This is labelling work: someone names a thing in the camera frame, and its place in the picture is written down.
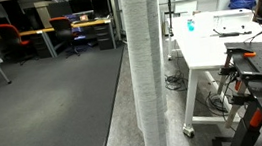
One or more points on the white-grey fabric curtain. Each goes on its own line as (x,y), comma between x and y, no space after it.
(143,48)

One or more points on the black drawer cabinet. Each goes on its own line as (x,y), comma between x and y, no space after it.
(104,36)

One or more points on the black microphone stand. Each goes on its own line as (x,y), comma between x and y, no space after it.
(170,14)

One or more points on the white work table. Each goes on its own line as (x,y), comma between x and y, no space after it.
(202,50)

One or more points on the blue liquid bottle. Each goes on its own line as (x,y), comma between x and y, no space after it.
(191,25)

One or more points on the computer monitor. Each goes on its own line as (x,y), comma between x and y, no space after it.
(78,16)

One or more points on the long wooden top desk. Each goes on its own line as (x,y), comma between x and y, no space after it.
(32,31)

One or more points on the white metal box device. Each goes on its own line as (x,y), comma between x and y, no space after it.
(232,20)

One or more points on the red office chair high back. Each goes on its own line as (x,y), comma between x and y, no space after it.
(7,33)

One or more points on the blue plastic bin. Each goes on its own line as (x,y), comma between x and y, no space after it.
(243,1)

